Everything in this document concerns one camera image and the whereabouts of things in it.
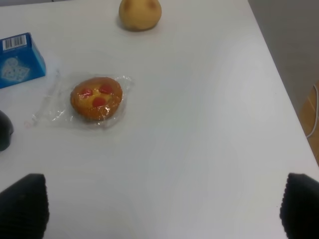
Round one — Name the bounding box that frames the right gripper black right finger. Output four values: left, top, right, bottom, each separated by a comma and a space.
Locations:
280, 173, 319, 239

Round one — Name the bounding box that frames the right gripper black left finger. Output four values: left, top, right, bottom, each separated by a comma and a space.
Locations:
0, 173, 50, 239

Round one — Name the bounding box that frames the cola bottle yellow cap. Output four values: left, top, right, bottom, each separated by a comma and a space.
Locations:
0, 111, 14, 152

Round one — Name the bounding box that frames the wrapped fruit tart pastry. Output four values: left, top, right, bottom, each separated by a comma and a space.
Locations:
31, 72, 134, 130

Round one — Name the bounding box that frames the blue green toothpaste box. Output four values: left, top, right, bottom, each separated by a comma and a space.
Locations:
0, 32, 46, 89

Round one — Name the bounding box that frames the white cable on floor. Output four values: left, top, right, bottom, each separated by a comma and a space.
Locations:
306, 84, 319, 138

